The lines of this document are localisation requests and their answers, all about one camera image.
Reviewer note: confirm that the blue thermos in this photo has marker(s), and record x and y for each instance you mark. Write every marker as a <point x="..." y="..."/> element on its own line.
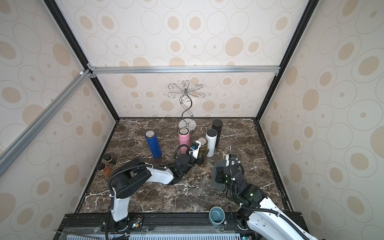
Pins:
<point x="153" y="144"/>

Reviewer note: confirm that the gold thermos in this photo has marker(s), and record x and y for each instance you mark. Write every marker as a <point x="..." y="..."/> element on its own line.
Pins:
<point x="203" y="151"/>

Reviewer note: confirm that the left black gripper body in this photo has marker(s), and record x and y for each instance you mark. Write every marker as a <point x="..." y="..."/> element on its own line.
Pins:
<point x="192" y="162"/>

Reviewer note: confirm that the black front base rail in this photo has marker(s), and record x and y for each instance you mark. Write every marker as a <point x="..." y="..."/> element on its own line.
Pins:
<point x="157" y="226"/>

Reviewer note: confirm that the grey wiping cloth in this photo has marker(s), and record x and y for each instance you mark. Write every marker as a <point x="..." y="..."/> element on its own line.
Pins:
<point x="218" y="176"/>

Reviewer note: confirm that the pink thermos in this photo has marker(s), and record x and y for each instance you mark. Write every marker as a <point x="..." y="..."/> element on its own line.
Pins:
<point x="184" y="139"/>

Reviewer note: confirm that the horizontal aluminium rail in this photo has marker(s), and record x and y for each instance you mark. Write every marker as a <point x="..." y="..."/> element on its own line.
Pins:
<point x="183" y="70"/>

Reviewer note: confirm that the white thermos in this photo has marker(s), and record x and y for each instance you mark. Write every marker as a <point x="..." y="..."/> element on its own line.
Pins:
<point x="211" y="136"/>

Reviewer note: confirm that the black thermos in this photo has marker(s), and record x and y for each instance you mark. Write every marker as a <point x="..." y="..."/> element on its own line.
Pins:
<point x="217" y="125"/>

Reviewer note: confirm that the teal ceramic mug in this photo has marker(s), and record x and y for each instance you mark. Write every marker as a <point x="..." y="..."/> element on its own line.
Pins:
<point x="216" y="216"/>

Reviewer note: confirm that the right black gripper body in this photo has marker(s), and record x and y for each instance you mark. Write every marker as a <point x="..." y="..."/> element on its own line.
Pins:
<point x="227" y="167"/>

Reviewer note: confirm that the silver wire cup stand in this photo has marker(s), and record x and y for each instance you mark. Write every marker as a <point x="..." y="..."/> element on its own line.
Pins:
<point x="186" y="91"/>

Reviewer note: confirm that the left diagonal aluminium rail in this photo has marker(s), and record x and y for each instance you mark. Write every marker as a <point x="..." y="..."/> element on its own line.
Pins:
<point x="25" y="138"/>

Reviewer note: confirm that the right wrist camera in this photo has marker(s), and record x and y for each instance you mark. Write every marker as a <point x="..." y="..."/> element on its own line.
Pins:
<point x="232" y="159"/>

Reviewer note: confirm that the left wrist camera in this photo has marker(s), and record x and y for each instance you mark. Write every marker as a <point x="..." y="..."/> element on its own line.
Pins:
<point x="194" y="149"/>

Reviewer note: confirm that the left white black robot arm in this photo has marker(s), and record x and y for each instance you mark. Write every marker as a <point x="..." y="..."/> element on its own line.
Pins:
<point x="129" y="178"/>

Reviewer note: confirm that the amber spice jar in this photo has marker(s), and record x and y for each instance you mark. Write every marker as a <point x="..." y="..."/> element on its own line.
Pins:
<point x="104" y="169"/>

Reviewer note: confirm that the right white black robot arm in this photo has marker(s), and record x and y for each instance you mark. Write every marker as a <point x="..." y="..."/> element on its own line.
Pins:
<point x="257" y="211"/>

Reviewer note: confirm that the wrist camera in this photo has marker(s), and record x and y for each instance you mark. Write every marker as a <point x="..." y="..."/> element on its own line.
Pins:
<point x="194" y="149"/>
<point x="232" y="159"/>

